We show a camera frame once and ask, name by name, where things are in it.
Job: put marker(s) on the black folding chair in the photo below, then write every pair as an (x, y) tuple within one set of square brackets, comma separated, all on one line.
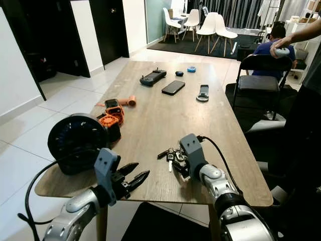
[(261, 83)]

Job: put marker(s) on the white shelf unit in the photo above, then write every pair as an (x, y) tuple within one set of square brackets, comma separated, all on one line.
[(301, 70)]

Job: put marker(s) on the small black puck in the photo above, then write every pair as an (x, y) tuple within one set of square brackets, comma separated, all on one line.
[(179, 73)]

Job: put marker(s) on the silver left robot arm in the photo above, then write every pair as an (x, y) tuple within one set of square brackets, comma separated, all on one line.
[(75, 216)]

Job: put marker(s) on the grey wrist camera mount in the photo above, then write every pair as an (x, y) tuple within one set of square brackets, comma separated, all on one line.
[(106, 168), (191, 148)]

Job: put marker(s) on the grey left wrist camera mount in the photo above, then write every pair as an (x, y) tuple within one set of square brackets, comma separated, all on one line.
[(106, 168)]

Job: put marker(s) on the black smartphone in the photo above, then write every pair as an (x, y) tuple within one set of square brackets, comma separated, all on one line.
[(173, 87)]

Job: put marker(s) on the white plastic chair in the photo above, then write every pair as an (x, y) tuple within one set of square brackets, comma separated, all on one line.
[(224, 30), (191, 20), (206, 26), (171, 20)]

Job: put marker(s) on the white hanging garment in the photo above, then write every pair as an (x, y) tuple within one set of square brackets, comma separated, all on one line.
[(267, 11)]

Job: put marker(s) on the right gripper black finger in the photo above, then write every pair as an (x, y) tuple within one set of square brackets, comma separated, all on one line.
[(179, 170), (178, 160)]

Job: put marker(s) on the person in black clothes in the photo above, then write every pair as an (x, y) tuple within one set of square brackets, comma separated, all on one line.
[(306, 130)]

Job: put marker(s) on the orange black battery pack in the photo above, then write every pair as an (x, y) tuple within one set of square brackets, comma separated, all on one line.
[(106, 120)]

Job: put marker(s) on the small blue round case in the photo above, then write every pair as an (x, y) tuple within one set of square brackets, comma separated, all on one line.
[(191, 69)]

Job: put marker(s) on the grey striped curtain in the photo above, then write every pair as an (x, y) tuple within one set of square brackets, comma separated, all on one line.
[(241, 12)]

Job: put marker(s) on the black-clothed person right forearm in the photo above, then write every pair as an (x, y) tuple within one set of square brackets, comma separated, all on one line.
[(306, 32)]

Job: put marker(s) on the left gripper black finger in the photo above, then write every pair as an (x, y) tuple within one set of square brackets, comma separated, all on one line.
[(129, 168), (138, 181)]

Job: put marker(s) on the black-clothed person right hand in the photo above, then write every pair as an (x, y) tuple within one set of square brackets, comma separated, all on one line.
[(282, 42)]

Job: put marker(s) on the dark floor rug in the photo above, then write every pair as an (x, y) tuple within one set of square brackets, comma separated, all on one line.
[(163, 48)]

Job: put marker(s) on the black bag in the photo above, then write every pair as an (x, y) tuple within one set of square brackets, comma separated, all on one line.
[(40, 68)]

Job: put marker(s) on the black handheld remote controller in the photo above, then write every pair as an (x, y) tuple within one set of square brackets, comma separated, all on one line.
[(153, 78)]

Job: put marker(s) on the grey chair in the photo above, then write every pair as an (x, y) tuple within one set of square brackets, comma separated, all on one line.
[(266, 125)]

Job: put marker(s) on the black door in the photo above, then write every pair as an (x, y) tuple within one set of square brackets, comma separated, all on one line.
[(109, 30)]

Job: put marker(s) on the black floor mat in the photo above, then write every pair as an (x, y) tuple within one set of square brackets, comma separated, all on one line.
[(160, 226)]

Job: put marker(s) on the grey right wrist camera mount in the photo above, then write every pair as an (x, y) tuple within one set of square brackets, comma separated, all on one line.
[(191, 148)]

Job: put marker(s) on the person in blue shirt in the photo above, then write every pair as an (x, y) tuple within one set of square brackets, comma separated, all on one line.
[(266, 50)]

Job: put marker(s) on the white handheld VR controller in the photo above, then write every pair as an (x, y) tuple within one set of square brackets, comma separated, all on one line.
[(282, 51)]

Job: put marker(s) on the black round fan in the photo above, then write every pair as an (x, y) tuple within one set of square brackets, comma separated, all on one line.
[(75, 143)]

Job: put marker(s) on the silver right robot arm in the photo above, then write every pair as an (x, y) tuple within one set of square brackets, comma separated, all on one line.
[(230, 201)]

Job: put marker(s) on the wooden table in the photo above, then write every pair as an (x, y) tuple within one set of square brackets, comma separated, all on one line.
[(175, 120)]

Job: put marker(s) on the key bunch with red tag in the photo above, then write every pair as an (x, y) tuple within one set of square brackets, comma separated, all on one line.
[(168, 154)]

